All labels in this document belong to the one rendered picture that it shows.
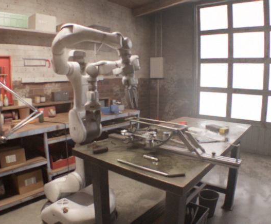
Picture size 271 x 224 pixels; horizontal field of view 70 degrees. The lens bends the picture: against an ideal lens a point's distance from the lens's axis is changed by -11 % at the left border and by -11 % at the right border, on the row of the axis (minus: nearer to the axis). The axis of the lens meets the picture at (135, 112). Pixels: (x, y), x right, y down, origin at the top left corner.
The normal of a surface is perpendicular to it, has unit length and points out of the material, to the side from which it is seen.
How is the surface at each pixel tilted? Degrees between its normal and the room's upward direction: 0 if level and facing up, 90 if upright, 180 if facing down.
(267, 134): 90
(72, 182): 90
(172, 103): 90
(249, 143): 90
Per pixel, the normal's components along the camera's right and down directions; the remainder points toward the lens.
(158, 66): -0.64, 0.11
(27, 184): 0.77, 0.10
